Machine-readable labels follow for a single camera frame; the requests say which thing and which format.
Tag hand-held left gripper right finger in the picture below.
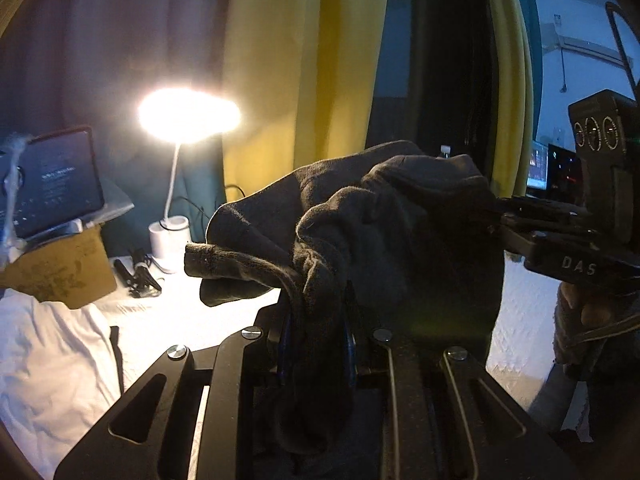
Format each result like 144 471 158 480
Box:
342 285 583 480

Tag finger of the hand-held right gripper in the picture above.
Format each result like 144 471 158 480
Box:
500 212 588 261
492 195 586 218

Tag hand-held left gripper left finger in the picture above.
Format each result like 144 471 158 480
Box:
52 305 296 480

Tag brown t-shirt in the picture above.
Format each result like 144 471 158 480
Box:
184 140 506 461

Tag person's right forearm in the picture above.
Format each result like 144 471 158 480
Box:
530 355 640 443

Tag person's right hand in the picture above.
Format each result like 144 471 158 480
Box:
552 280 640 381

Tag computer monitor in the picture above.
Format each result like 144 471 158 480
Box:
525 140 550 192

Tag dark computer screen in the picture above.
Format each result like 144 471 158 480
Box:
547 143 586 206

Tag white textured tablecloth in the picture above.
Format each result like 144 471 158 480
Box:
90 255 561 480

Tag narrow yellow curtain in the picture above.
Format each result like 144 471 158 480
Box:
480 0 538 198

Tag black flat strip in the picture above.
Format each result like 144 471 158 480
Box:
109 326 125 398

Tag white desk lamp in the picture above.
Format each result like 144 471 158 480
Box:
137 87 242 275

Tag black hair clips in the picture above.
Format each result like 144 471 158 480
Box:
114 247 163 298

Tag white garment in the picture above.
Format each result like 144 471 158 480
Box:
0 287 126 478

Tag cardboard box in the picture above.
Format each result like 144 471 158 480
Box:
0 222 118 310

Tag wide yellow curtain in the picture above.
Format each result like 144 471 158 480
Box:
220 0 391 206

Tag tablet in plastic wrap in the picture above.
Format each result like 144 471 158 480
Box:
0 127 108 251

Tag dark grey curtain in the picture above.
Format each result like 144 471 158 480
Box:
0 0 236 271

